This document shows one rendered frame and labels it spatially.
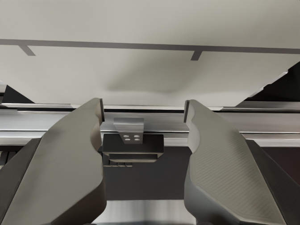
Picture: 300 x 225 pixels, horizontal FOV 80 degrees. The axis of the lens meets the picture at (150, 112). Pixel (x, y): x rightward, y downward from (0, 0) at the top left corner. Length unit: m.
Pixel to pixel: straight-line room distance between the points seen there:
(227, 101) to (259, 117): 0.34
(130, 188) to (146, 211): 0.50
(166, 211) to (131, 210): 0.03
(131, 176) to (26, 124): 0.37
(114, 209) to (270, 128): 0.42
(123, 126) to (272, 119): 0.39
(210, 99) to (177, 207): 0.10
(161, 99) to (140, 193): 0.55
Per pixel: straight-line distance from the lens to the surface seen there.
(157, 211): 0.17
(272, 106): 0.54
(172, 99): 0.15
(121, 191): 0.68
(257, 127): 0.50
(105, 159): 0.55
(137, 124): 0.21
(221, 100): 0.16
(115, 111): 0.19
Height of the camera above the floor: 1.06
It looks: 18 degrees down
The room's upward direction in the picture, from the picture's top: 180 degrees clockwise
